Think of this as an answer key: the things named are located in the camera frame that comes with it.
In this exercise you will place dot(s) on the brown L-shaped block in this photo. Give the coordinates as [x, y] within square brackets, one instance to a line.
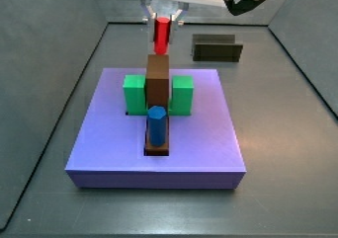
[157, 97]

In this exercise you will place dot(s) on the black angle bracket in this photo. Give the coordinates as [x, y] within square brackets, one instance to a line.
[215, 48]

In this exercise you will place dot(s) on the green U-shaped block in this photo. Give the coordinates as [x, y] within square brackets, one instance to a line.
[180, 92]

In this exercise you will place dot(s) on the purple board base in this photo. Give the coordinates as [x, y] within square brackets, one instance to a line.
[107, 157]

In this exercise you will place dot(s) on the red cylinder peg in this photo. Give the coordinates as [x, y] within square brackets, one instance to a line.
[161, 35]

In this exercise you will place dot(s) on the blue hexagonal peg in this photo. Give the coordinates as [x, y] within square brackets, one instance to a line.
[157, 125]

